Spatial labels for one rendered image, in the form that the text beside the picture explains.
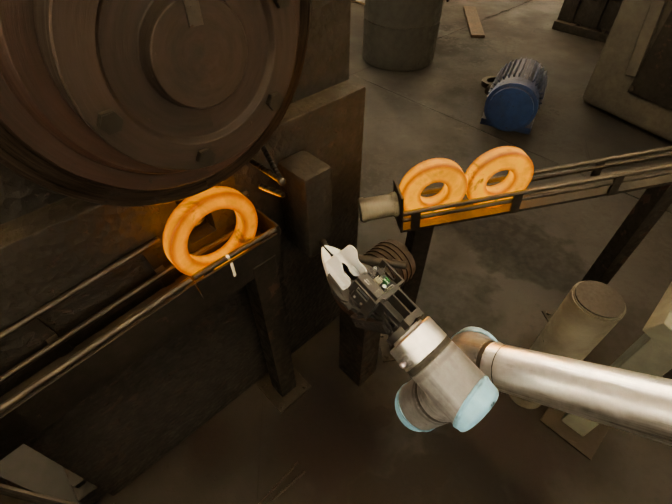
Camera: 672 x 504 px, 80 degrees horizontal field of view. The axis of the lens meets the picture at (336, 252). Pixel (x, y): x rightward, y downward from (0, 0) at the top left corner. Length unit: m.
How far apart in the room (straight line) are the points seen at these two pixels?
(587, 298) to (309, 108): 0.78
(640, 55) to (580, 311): 2.18
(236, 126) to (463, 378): 0.49
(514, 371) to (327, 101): 0.66
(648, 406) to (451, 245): 1.29
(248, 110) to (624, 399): 0.65
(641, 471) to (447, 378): 1.02
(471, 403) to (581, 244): 1.54
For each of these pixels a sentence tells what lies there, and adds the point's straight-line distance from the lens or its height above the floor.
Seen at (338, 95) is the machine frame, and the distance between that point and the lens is 0.97.
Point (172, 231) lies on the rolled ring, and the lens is 0.74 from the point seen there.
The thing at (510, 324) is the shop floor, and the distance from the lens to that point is 1.67.
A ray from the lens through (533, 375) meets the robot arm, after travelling 0.75.
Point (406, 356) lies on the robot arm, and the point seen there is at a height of 0.72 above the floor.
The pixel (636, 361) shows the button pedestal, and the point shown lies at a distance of 1.22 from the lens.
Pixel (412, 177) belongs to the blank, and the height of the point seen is 0.76.
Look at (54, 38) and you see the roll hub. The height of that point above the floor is 1.16.
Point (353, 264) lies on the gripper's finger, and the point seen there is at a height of 0.75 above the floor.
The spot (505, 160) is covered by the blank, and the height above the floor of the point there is 0.78.
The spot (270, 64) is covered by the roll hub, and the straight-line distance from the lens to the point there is 0.58.
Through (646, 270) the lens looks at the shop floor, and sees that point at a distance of 2.15.
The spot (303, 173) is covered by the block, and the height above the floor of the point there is 0.80.
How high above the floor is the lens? 1.29
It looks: 47 degrees down
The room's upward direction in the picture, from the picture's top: straight up
